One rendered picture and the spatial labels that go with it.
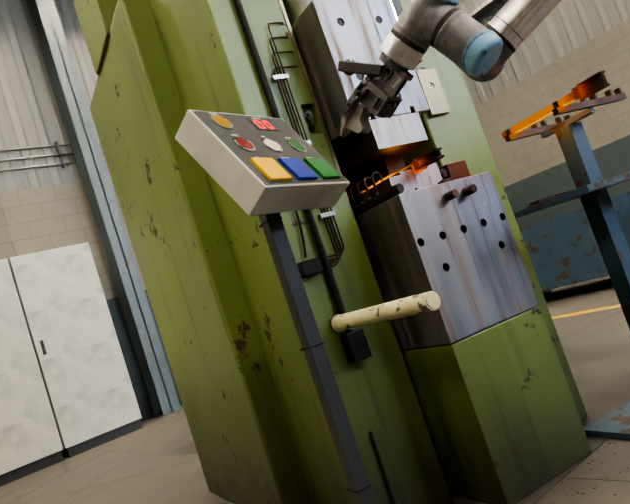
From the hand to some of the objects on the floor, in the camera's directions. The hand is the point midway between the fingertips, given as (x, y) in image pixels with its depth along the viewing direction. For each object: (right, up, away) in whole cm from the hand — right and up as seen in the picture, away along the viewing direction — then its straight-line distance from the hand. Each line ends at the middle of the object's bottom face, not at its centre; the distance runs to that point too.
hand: (342, 130), depth 140 cm
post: (+12, -109, -3) cm, 110 cm away
